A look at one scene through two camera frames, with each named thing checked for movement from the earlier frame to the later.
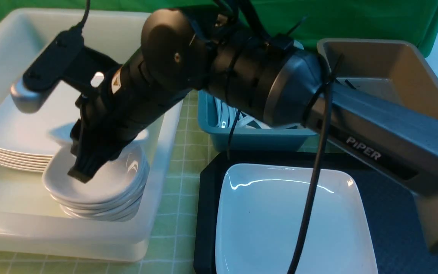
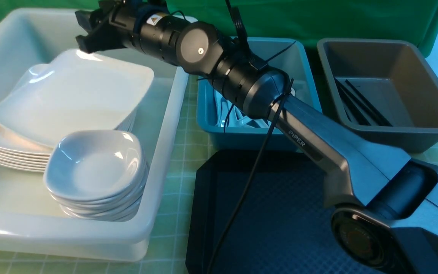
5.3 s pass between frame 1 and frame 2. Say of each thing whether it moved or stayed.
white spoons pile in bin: stayed
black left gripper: moved
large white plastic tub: stayed
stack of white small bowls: stayed
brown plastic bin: stayed
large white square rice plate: moved
